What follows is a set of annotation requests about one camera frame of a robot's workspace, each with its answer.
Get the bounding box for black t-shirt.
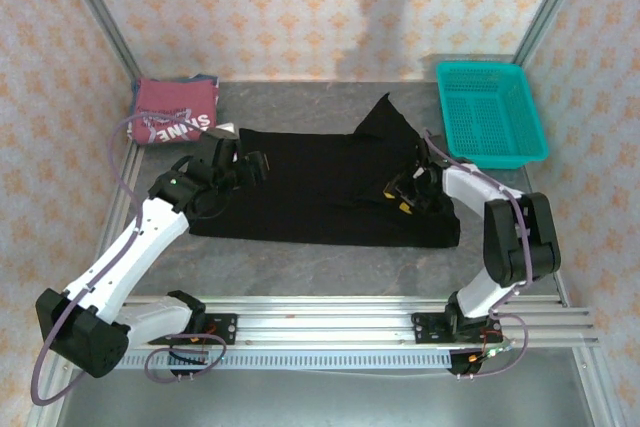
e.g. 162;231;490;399
188;91;462;251

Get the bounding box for maroon folded t-shirt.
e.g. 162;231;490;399
130;77;221;147

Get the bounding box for teal plastic basket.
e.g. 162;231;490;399
434;60;551;171

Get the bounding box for black mounting plate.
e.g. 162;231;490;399
412;311;454;347
197;314;239;347

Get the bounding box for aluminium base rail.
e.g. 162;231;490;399
124;295;601;349

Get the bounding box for small circuit board with wires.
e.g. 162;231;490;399
467;329;517;364

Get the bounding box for slotted cable duct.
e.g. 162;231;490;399
119;350;454;371

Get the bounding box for aluminium frame post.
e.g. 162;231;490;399
512;0;594;68
54;0;144;81

